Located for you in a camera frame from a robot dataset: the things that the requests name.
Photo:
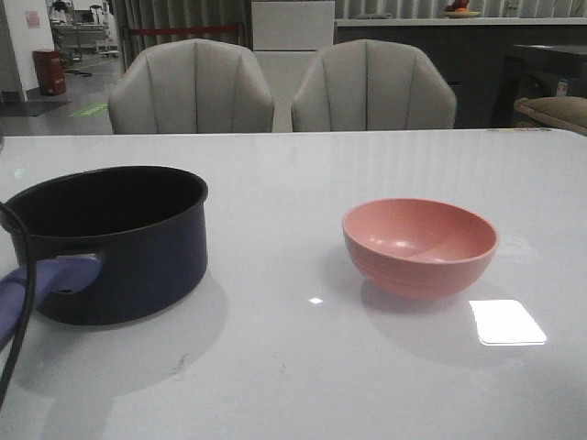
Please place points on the pink bowl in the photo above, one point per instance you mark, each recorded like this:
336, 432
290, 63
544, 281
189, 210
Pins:
416, 248

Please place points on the dark blue saucepan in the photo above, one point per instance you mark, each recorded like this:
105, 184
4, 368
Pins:
111, 245

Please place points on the right beige upholstered chair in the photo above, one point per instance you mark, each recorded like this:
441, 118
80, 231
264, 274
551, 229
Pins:
372, 85

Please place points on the beige upholstered chair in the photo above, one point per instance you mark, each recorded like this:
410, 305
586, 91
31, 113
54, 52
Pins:
193, 86
372, 85

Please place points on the left beige upholstered chair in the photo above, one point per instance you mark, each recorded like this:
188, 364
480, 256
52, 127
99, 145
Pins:
193, 86

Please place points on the white drawer cabinet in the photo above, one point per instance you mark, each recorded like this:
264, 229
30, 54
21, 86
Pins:
285, 36

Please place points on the dark counter with white top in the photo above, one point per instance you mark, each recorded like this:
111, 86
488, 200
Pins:
469, 53

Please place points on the fruit plate on counter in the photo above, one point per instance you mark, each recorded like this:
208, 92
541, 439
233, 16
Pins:
459, 9

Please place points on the dark side table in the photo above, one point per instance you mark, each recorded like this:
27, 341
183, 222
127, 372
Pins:
536, 71

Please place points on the red trash bin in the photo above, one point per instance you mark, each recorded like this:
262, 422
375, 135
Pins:
49, 71

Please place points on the tan cushion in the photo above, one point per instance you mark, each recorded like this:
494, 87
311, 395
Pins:
559, 112

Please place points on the dark floor mat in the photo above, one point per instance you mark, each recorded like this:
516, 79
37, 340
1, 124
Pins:
30, 108

